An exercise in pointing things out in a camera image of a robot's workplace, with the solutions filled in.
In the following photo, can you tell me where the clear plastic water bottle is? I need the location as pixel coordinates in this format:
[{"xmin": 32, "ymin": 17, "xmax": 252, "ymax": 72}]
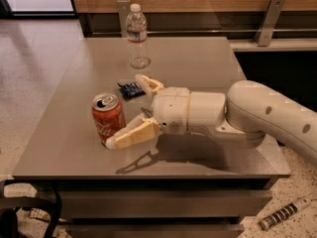
[{"xmin": 126, "ymin": 4, "xmax": 151, "ymax": 69}]

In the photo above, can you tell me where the blue snack bar wrapper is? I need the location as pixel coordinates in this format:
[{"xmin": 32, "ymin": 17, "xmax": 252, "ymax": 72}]
[{"xmin": 118, "ymin": 82, "xmax": 145, "ymax": 99}]

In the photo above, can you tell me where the black chair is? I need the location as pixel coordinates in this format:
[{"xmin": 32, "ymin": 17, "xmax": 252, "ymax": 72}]
[{"xmin": 0, "ymin": 178, "xmax": 63, "ymax": 238}]

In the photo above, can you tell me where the red coke can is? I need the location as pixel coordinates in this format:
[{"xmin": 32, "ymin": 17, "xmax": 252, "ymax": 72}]
[{"xmin": 91, "ymin": 92, "xmax": 126, "ymax": 144}]

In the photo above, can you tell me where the left metal wall bracket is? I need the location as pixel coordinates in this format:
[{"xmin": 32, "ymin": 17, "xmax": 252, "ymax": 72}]
[{"xmin": 117, "ymin": 0, "xmax": 131, "ymax": 38}]

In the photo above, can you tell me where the metal wall bracket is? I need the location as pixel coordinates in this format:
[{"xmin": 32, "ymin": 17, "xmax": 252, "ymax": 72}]
[
  {"xmin": 117, "ymin": 0, "xmax": 131, "ymax": 38},
  {"xmin": 255, "ymin": 0, "xmax": 285, "ymax": 47}
]

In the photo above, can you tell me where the right metal wall bracket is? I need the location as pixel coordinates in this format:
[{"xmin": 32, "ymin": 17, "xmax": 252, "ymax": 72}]
[{"xmin": 255, "ymin": 0, "xmax": 285, "ymax": 47}]

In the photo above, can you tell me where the grey table drawer unit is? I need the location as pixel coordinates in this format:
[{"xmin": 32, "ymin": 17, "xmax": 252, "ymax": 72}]
[{"xmin": 13, "ymin": 38, "xmax": 290, "ymax": 238}]

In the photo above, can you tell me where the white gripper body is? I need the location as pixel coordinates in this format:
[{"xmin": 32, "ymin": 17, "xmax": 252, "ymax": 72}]
[{"xmin": 152, "ymin": 87, "xmax": 190, "ymax": 135}]

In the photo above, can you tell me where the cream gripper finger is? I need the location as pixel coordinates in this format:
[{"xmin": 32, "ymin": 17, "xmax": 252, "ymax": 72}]
[
  {"xmin": 135, "ymin": 74, "xmax": 164, "ymax": 99},
  {"xmin": 105, "ymin": 114, "xmax": 160, "ymax": 150}
]

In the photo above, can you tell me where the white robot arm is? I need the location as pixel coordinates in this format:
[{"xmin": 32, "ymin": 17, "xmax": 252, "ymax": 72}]
[{"xmin": 106, "ymin": 74, "xmax": 317, "ymax": 165}]

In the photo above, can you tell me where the horizontal metal rail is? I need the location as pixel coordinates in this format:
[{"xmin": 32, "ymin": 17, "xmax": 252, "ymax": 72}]
[{"xmin": 92, "ymin": 28, "xmax": 317, "ymax": 35}]

